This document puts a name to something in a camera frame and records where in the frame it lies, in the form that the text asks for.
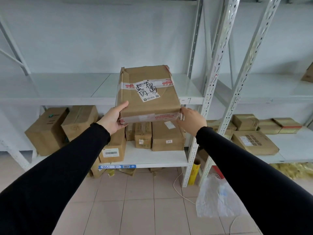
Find person's right hand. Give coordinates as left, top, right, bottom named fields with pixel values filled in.
left=177, top=107, right=208, bottom=137

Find person's left hand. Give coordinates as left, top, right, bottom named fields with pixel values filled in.
left=97, top=101, right=129, bottom=135

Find person's left forearm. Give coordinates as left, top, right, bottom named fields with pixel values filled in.
left=0, top=123, right=111, bottom=235

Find person's right forearm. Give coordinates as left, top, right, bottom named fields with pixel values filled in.
left=196, top=126, right=313, bottom=235

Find small narrow cardboard box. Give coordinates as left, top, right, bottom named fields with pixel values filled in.
left=125, top=123, right=136, bottom=141

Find wide cardboard box, small labels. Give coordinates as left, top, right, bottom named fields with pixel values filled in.
left=152, top=120, right=186, bottom=152

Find printed upright cardboard box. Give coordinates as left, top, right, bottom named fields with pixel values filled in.
left=134, top=122, right=153, bottom=149

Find cardboard box, white barcode label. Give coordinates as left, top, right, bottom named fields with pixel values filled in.
left=98, top=128, right=127, bottom=164

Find large plain cardboard box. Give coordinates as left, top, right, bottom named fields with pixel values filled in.
left=61, top=105, right=99, bottom=142

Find low cardboard box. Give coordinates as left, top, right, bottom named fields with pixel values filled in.
left=206, top=119, right=237, bottom=140

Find small brown box under shelf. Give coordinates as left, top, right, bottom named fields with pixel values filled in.
left=197, top=149, right=210, bottom=163

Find white metal shelf rack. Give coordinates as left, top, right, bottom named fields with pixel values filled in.
left=0, top=0, right=241, bottom=188
left=199, top=0, right=313, bottom=187

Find small taped cardboard box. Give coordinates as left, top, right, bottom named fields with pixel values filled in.
left=231, top=114, right=260, bottom=131

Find blue and white shelf label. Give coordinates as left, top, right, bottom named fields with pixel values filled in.
left=98, top=164, right=137, bottom=169

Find yellow roll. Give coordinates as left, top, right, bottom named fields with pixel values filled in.
left=187, top=159, right=201, bottom=186

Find cardboard box under shelf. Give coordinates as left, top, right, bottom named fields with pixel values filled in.
left=89, top=157, right=107, bottom=179

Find red object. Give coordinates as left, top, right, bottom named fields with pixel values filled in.
left=212, top=165, right=225, bottom=180

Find flat cardboard box, printed label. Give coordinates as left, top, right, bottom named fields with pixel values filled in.
left=231, top=131, right=280, bottom=156

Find large cardboard box, green mark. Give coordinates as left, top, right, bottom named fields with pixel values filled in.
left=24, top=107, right=69, bottom=156

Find cardboard box, yellow tape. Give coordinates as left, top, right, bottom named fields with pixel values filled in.
left=257, top=119, right=282, bottom=135

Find clear plastic bag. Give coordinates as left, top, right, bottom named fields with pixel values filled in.
left=195, top=175, right=243, bottom=218

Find cardboard box, red tape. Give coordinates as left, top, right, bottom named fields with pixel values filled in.
left=272, top=117, right=303, bottom=134

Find yellow packing filler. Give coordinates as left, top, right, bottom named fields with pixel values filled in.
left=270, top=162, right=313, bottom=180

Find brown cardboard box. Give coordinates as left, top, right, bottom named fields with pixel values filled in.
left=301, top=62, right=313, bottom=83

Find white cable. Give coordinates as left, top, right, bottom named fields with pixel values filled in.
left=173, top=172, right=196, bottom=206

